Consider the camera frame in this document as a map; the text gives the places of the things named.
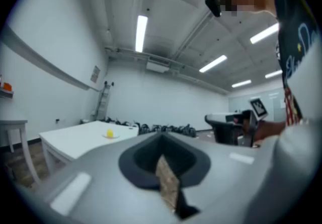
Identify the ceiling light strip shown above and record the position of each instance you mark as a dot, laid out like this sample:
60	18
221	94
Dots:
241	83
213	63
273	74
141	33
264	33

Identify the clear glass bowl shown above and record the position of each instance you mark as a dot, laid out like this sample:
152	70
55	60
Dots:
111	137

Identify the person's right forearm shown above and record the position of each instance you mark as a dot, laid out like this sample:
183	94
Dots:
269	130

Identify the grey shelf tray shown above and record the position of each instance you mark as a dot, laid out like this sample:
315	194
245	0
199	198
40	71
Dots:
6	93

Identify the row of black backpacks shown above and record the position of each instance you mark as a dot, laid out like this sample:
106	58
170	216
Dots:
156	127

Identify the black head-mounted camera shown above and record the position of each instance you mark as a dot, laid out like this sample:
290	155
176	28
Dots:
213	5

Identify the ceiling air unit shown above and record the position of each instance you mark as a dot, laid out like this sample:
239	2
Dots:
157	65

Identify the wall poster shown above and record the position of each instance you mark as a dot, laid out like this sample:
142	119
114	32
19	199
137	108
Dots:
95	74

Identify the yellow banana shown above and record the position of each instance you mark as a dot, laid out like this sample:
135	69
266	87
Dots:
109	132

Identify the grey wall rail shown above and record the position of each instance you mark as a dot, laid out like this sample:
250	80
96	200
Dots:
50	65

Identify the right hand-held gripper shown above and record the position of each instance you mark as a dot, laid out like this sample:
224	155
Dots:
247	127

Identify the black printed t-shirt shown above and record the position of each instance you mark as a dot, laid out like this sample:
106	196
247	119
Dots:
289	29

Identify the orange object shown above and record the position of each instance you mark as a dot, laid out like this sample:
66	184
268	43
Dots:
7	86

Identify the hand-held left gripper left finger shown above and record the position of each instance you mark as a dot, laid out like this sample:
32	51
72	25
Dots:
75	180

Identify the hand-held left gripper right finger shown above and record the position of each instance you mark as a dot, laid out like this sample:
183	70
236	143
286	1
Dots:
226	180

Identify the folding ladder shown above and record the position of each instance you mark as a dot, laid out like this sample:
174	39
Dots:
103	102

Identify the white side table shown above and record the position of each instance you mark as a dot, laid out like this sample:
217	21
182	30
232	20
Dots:
12	123

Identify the white low table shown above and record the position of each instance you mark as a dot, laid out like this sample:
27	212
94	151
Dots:
75	140

